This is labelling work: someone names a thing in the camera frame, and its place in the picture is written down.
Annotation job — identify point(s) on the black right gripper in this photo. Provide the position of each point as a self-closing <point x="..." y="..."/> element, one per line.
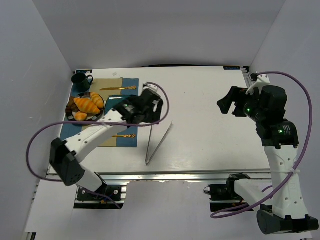
<point x="236" y="100"/>

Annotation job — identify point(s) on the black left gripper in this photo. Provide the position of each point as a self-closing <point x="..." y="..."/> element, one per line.
<point x="155" y="110"/>

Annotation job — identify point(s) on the stainless steel serving tongs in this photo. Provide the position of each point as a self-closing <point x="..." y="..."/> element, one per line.
<point x="156" y="139"/>

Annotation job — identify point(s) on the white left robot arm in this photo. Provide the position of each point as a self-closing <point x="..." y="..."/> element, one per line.
<point x="66" y="155"/>

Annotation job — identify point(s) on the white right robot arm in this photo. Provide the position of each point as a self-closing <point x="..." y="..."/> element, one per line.
<point x="285" y="211"/>

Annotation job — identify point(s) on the striped bread roll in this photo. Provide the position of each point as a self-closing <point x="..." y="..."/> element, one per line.
<point x="97" y="100"/>

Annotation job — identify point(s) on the dark round bread plate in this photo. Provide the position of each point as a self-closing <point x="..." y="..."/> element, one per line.
<point x="90" y="117"/>

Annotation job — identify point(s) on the small orange bread roll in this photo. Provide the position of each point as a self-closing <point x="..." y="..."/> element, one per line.
<point x="80" y="116"/>

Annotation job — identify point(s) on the dark brown bread piece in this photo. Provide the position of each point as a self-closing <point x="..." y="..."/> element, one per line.
<point x="71" y="106"/>

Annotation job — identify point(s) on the gold butter knife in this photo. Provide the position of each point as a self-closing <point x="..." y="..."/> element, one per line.
<point x="119" y="88"/>

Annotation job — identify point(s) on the gold fork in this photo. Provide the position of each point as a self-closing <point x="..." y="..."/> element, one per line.
<point x="131" y="136"/>

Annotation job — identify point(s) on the teal square plate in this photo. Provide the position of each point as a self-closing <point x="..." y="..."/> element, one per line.
<point x="112" y="101"/>

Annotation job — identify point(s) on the blue label sticker right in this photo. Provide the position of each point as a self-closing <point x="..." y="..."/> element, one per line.
<point x="232" y="68"/>

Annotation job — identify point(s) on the blue label sticker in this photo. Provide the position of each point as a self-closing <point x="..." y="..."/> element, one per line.
<point x="84" y="71"/>
<point x="232" y="68"/>

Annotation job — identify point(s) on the blue and beige placemat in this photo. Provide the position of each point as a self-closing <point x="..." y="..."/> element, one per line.
<point x="99" y="83"/>

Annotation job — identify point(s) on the large striped croissant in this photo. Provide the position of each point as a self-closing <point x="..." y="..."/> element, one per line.
<point x="85" y="105"/>

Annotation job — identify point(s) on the dark green mug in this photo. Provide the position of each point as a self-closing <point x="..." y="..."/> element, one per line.
<point x="82" y="82"/>

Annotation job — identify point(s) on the blue label sticker left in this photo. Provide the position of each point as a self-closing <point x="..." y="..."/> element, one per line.
<point x="84" y="71"/>

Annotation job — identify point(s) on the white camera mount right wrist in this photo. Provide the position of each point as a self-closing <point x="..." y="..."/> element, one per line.
<point x="258" y="81"/>

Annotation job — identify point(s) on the aluminium table edge rail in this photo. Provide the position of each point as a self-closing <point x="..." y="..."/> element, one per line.
<point x="263" y="175"/>

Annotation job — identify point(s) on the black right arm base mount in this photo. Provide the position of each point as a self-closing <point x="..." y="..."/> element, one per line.
<point x="223" y="196"/>

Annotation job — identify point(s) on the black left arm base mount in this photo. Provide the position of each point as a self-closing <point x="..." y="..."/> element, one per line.
<point x="109" y="197"/>

